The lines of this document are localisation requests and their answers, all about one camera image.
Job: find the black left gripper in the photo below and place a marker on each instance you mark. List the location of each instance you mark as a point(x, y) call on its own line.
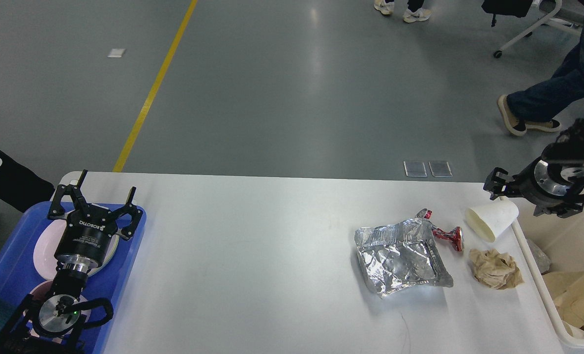
point(85, 238)

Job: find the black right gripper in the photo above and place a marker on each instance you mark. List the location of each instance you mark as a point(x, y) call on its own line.
point(545, 185)

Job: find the pink plate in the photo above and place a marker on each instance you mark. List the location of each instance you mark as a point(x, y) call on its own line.
point(43, 256)

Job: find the brown paper sheet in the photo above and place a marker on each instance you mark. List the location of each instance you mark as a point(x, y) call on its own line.
point(567, 292)

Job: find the aluminium foil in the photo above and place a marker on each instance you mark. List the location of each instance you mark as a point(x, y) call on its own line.
point(400, 256)

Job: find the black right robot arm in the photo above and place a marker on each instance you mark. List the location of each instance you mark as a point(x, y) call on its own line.
point(567, 148)

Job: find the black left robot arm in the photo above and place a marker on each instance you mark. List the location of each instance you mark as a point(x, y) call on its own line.
point(63, 270)

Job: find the cream plastic bin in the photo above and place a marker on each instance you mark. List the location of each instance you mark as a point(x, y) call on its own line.
point(537, 327)

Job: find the clear plastic wrap in bin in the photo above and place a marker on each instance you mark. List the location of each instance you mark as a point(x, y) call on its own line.
point(542, 260)

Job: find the small red object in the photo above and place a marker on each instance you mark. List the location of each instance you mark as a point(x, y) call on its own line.
point(455, 236)

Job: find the person in blue jeans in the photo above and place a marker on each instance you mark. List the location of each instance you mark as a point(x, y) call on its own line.
point(536, 107)

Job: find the blue plastic tray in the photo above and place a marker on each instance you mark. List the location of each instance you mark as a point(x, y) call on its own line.
point(18, 274)

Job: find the right metal floor plate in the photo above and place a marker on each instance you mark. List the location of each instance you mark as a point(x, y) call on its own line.
point(440, 169)

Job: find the metal floor plate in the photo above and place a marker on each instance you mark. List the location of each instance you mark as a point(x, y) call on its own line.
point(415, 169)
point(440, 169)

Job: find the left metal floor plate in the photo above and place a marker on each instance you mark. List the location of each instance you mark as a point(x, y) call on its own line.
point(415, 169)

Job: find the white floor label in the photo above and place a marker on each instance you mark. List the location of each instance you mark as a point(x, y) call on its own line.
point(116, 53)

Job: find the white office chair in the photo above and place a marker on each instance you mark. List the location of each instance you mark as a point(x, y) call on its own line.
point(565, 15)

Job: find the person with white sneakers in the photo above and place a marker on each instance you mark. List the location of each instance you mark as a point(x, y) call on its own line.
point(414, 11)

